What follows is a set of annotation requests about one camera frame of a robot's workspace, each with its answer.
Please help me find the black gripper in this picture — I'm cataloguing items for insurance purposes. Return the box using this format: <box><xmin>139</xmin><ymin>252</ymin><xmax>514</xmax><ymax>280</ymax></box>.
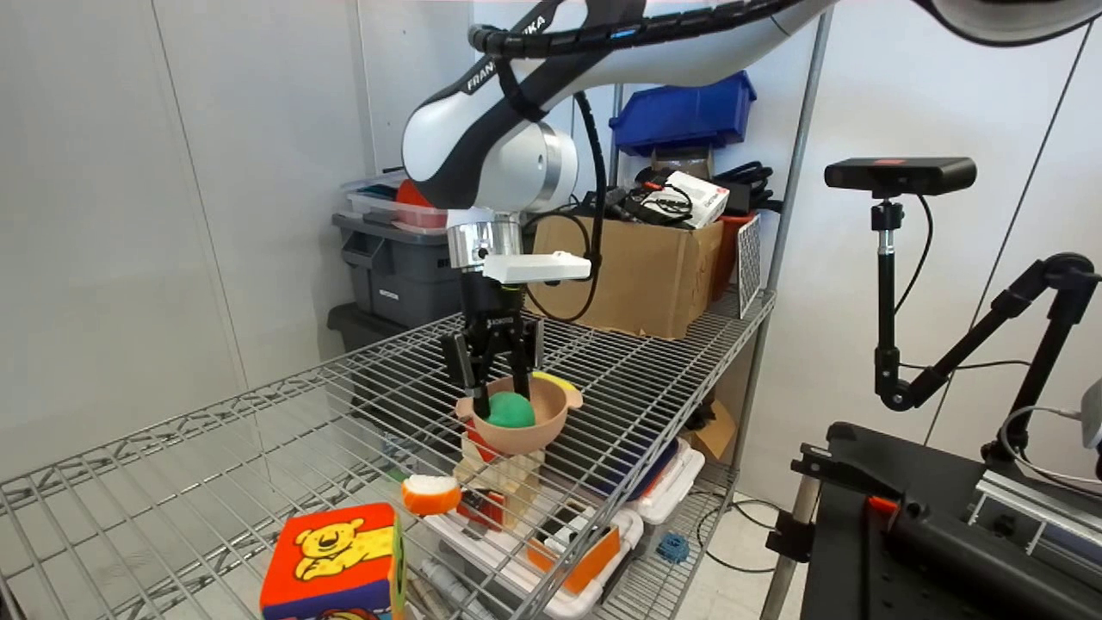
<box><xmin>440</xmin><ymin>272</ymin><xmax>544</xmax><ymax>419</ymax></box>

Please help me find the green round plushy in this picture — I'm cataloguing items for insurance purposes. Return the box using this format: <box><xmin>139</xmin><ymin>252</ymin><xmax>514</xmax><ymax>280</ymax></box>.
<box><xmin>485</xmin><ymin>389</ymin><xmax>542</xmax><ymax>432</ymax></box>

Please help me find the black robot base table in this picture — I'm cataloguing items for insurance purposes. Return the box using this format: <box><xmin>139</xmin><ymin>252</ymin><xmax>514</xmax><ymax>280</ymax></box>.
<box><xmin>764</xmin><ymin>419</ymin><xmax>1102</xmax><ymax>620</ymax></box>

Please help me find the grey storage tote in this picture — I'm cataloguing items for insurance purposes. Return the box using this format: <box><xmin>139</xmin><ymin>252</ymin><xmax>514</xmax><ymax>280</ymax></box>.
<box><xmin>332</xmin><ymin>209</ymin><xmax>477</xmax><ymax>327</ymax></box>

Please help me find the small orange white toy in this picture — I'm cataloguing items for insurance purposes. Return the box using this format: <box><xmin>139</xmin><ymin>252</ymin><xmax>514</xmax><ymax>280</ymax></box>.
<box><xmin>400</xmin><ymin>471</ymin><xmax>465</xmax><ymax>520</ymax></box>

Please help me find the large cardboard box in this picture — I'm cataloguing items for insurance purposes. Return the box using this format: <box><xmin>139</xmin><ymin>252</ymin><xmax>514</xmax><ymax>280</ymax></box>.
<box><xmin>522</xmin><ymin>209</ymin><xmax>731</xmax><ymax>344</ymax></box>

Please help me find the clear container with red contents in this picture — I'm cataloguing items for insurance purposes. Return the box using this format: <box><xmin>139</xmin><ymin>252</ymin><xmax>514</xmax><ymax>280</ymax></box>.
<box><xmin>342</xmin><ymin>169</ymin><xmax>455</xmax><ymax>239</ymax></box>

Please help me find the white plastic tray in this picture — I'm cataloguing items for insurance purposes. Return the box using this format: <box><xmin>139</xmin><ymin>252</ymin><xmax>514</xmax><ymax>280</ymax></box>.
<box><xmin>622</xmin><ymin>441</ymin><xmax>705</xmax><ymax>526</ymax></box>

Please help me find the white orange flat box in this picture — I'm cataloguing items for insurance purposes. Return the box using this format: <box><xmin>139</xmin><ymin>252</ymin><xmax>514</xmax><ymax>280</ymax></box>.
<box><xmin>425</xmin><ymin>504</ymin><xmax>648</xmax><ymax>620</ymax></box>

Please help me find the brown cardboard piece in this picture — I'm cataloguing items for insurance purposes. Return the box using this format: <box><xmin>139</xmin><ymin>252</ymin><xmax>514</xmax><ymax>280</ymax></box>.
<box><xmin>685</xmin><ymin>393</ymin><xmax>745</xmax><ymax>464</ymax></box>

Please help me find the blue tape roll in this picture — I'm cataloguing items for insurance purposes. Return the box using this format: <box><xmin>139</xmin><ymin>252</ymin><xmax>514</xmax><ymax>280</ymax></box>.
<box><xmin>654</xmin><ymin>531</ymin><xmax>695</xmax><ymax>566</ymax></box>

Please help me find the small white box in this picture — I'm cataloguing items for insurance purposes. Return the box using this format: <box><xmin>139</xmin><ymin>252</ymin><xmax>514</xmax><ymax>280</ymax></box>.
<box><xmin>658</xmin><ymin>169</ymin><xmax>735</xmax><ymax>231</ymax></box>

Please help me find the colourful soft cube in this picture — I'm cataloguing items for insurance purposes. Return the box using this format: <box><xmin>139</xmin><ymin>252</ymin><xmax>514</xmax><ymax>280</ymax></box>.
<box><xmin>260</xmin><ymin>501</ymin><xmax>405</xmax><ymax>620</ymax></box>

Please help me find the blue plastic bin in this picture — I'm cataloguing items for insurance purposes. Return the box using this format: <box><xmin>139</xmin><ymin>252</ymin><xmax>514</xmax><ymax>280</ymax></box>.
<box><xmin>605</xmin><ymin>68</ymin><xmax>760</xmax><ymax>160</ymax></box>

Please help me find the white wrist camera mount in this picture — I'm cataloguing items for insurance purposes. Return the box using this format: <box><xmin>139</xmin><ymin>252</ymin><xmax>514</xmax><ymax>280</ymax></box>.
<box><xmin>446</xmin><ymin>207</ymin><xmax>595</xmax><ymax>288</ymax></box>

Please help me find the metal wire rack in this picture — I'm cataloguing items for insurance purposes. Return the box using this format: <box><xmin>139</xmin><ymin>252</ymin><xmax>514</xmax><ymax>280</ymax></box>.
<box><xmin>0</xmin><ymin>0</ymin><xmax>839</xmax><ymax>620</ymax></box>

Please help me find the black cable pile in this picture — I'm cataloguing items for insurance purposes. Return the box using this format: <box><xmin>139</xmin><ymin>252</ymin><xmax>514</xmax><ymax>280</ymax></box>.
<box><xmin>573</xmin><ymin>162</ymin><xmax>775</xmax><ymax>226</ymax></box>

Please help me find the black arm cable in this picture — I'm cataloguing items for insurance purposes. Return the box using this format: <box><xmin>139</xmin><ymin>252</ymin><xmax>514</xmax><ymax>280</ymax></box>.
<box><xmin>465</xmin><ymin>0</ymin><xmax>805</xmax><ymax>327</ymax></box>

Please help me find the black articulated camera stand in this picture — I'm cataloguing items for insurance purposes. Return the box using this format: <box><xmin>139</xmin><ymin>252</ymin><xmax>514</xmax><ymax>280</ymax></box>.
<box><xmin>867</xmin><ymin>192</ymin><xmax>1102</xmax><ymax>474</ymax></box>

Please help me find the black stereo camera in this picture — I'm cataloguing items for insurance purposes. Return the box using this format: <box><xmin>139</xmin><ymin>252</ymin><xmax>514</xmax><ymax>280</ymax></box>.
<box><xmin>822</xmin><ymin>156</ymin><xmax>983</xmax><ymax>199</ymax></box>

